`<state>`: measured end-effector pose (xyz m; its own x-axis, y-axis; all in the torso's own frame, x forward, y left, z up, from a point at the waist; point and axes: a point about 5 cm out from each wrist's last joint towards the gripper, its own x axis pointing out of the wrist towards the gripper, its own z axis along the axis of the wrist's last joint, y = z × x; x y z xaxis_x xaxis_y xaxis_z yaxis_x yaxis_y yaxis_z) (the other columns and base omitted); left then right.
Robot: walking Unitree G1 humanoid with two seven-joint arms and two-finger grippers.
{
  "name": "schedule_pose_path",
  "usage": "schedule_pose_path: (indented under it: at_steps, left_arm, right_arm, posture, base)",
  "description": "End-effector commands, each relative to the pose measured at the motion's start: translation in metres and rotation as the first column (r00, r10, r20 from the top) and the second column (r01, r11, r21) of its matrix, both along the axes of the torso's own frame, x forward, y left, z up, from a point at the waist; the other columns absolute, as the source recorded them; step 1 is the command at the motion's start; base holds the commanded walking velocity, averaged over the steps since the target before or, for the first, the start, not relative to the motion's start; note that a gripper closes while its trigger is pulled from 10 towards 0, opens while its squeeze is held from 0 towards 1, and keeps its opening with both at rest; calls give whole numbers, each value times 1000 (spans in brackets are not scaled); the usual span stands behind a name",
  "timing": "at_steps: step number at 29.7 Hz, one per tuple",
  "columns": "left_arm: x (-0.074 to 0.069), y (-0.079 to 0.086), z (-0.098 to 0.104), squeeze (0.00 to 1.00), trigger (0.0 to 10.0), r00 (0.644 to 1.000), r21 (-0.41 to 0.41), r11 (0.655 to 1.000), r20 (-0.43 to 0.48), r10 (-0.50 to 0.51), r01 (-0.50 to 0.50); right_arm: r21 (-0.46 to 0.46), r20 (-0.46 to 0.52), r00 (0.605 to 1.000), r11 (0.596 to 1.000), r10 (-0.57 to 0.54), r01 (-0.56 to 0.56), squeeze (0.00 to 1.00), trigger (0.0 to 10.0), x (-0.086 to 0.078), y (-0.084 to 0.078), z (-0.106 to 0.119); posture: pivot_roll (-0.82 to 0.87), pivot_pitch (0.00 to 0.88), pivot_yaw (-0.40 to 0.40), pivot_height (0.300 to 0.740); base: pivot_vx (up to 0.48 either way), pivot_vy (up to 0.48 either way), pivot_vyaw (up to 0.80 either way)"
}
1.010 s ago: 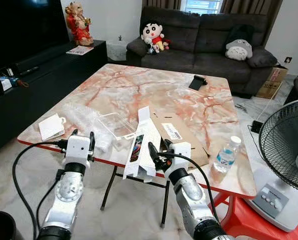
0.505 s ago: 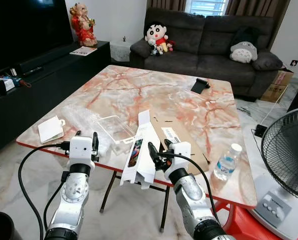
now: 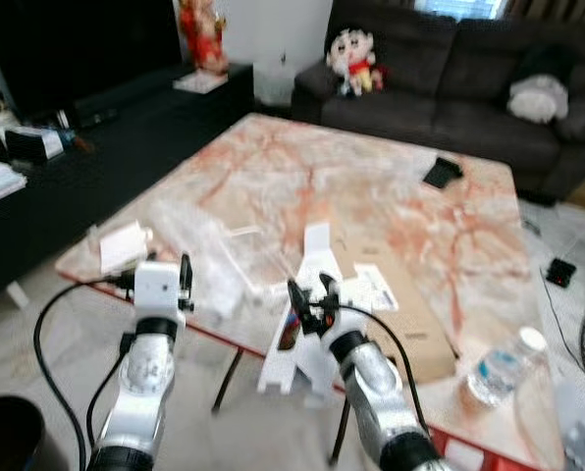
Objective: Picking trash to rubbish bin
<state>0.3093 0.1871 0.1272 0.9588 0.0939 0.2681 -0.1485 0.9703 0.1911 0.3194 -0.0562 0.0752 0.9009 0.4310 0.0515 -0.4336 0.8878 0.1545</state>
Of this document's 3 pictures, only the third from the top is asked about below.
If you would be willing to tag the red and gold figurine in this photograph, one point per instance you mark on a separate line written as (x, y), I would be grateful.
(204, 37)

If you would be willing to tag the grey fluffy cushion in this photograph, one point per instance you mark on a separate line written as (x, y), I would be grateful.
(538, 98)

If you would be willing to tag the marble top folding table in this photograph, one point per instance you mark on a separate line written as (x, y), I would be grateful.
(391, 216)

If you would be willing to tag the white booklet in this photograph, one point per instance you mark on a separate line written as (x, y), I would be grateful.
(199, 82)

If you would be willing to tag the small white paper box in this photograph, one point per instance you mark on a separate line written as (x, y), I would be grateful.
(124, 247)

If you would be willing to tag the clear plastic water bottle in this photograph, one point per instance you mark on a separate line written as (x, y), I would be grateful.
(504, 368)

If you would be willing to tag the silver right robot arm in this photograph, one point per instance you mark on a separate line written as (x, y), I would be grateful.
(381, 392)

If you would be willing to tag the cartoon boy plush doll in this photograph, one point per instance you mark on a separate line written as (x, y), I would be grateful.
(353, 61)

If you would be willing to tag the dark brown sofa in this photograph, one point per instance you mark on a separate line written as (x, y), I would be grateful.
(450, 98)

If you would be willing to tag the long black tv cabinet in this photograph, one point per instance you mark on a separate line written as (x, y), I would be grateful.
(106, 167)

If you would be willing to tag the bright window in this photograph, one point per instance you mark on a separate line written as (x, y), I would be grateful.
(459, 8)

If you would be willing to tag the flat brown cardboard box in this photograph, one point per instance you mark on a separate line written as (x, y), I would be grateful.
(410, 324)

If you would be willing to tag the clear plastic wrapping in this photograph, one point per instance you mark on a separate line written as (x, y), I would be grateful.
(209, 245)

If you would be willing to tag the small black wallet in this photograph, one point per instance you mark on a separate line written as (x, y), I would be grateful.
(442, 173)

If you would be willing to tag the black power adapter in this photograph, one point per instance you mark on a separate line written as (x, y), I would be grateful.
(561, 273)

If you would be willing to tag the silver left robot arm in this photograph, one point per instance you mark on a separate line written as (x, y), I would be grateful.
(140, 392)

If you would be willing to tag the black television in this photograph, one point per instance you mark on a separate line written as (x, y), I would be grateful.
(77, 49)

